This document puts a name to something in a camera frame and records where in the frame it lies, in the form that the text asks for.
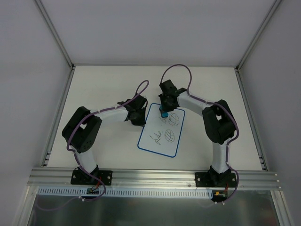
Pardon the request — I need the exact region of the blue whiteboard eraser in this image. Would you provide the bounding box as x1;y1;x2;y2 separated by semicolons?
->
161;112;169;118

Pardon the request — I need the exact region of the blue framed whiteboard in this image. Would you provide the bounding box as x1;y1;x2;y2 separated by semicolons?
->
137;103;185;158

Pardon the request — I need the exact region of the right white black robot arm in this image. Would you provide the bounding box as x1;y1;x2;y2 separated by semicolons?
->
159;80;238;186

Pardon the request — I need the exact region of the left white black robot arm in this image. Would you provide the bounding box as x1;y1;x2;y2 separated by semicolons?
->
62;95;148;184

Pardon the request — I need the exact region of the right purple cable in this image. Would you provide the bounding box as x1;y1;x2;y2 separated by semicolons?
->
159;64;240;203

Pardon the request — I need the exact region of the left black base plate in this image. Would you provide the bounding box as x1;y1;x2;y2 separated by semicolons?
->
70;167;113;186

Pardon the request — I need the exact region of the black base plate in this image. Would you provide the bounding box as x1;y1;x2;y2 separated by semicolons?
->
70;167;113;186
195;171;237;188

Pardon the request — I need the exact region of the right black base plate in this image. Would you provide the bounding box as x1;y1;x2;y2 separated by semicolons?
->
195;171;237;188

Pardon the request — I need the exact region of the aluminium mounting rail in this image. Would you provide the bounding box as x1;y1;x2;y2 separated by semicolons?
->
27;167;282;191

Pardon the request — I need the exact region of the white slotted cable duct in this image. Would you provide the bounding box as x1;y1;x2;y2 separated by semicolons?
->
37;186;213;199

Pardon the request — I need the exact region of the right aluminium corner post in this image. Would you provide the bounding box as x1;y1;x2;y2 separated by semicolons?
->
236;0;283;72

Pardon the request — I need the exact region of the aluminium corner post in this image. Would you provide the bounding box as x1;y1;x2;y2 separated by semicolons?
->
236;0;283;72
33;0;74;70

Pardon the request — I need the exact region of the left aluminium corner post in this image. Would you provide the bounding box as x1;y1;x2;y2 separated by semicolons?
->
33;0;74;70

